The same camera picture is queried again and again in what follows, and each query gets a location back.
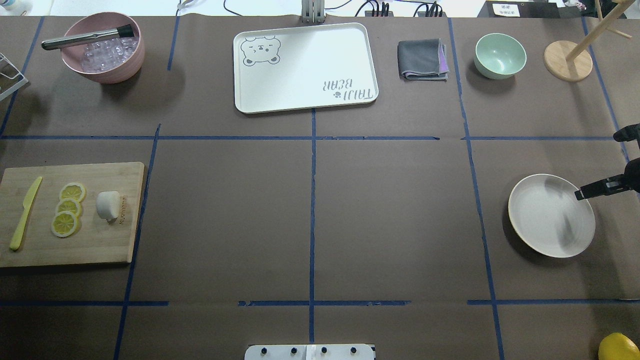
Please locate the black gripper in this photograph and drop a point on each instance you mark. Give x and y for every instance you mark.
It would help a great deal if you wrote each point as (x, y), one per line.
(631, 177)

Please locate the white bear tray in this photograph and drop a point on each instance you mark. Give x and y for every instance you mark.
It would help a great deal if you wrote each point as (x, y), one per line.
(306, 67)

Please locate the white steamed bun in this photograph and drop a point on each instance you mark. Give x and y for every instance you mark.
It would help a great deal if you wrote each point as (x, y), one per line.
(108, 205)

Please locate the wooden mug tree stand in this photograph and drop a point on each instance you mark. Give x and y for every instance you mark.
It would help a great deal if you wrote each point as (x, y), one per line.
(571, 61)

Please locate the yellow lemon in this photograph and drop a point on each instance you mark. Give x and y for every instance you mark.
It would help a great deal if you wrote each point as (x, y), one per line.
(617, 346)

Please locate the mint green bowl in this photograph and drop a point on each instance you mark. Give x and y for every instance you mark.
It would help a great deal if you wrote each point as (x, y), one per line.
(499, 56)

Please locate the grey folded cloth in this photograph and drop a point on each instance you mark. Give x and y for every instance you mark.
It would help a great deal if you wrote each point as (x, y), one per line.
(422, 60)

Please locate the black power strip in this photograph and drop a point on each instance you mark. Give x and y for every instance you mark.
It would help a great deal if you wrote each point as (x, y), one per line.
(403, 9)

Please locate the pink bowl with ice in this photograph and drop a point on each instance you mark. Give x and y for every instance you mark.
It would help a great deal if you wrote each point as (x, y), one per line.
(106, 61)

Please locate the bamboo cutting board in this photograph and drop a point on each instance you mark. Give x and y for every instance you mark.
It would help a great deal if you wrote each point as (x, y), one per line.
(97, 241)

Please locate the lemon slice top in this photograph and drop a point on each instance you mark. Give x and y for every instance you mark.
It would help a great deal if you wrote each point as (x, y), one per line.
(73, 190)

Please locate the lemon slice middle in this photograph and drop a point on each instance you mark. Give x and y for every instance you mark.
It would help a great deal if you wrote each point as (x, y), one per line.
(69, 204)

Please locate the yellow-green plastic knife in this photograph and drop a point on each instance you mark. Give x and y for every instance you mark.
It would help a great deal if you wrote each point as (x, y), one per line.
(27, 203)

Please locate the white mount base plate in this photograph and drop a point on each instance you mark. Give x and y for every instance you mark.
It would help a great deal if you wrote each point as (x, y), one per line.
(340, 351)

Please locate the aluminium frame post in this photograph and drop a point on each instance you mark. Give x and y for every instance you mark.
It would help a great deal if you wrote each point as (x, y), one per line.
(313, 11)

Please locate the white wire cup rack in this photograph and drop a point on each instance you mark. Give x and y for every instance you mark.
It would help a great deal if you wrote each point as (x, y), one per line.
(11, 78)

